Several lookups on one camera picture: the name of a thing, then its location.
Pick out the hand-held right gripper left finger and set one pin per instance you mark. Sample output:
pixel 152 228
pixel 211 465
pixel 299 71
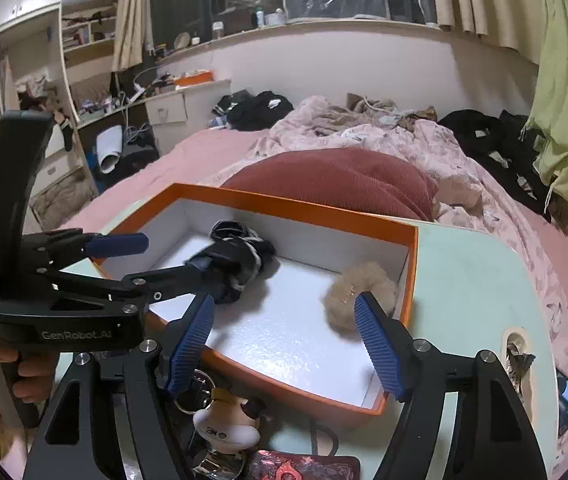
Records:
pixel 191 340

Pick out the round mirror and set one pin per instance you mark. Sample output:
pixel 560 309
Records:
pixel 182 41

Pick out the black and white clothes pile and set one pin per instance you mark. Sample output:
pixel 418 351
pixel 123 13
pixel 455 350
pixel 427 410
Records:
pixel 259 110

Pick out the person's left hand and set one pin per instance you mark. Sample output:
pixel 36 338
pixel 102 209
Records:
pixel 34 375

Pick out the orange cardboard box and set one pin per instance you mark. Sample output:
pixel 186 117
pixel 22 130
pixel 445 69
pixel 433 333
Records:
pixel 284 335

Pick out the dark hair clip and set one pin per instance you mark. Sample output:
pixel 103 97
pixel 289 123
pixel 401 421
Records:
pixel 519 360

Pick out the white bottle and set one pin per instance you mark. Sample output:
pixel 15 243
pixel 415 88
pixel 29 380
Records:
pixel 260 17

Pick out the white drawer cabinet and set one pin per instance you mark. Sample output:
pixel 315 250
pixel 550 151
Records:
pixel 166 110

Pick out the beige knit garment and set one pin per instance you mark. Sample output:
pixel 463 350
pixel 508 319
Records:
pixel 364 105

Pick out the white curved object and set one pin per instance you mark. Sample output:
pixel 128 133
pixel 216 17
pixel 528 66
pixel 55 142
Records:
pixel 109 147

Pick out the black cloth bundle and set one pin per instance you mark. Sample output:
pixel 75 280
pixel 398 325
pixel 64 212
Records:
pixel 244 260

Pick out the beige fluffy scrunchie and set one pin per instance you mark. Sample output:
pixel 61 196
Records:
pixel 349 295

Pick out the dark red snack packet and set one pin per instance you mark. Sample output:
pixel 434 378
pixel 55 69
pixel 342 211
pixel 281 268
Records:
pixel 329 467

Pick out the mint green desktop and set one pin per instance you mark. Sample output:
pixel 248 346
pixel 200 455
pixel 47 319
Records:
pixel 464 285

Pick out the glass jar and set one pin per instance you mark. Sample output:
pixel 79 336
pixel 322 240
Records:
pixel 218 30

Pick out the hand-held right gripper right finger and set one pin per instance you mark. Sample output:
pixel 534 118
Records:
pixel 379 345

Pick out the dark red pillow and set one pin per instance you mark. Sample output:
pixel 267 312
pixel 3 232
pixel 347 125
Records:
pixel 334 180

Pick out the beige curtain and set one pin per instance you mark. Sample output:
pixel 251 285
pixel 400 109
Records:
pixel 131 10
pixel 484 0

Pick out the pink bed sheet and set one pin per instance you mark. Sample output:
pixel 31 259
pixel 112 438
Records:
pixel 189 155

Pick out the small orange box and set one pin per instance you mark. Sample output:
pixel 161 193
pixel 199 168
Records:
pixel 194 80

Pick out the black jacket pile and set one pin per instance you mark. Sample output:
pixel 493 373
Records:
pixel 484 130

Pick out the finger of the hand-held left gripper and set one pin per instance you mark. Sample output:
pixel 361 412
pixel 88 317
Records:
pixel 114 245
pixel 164 285

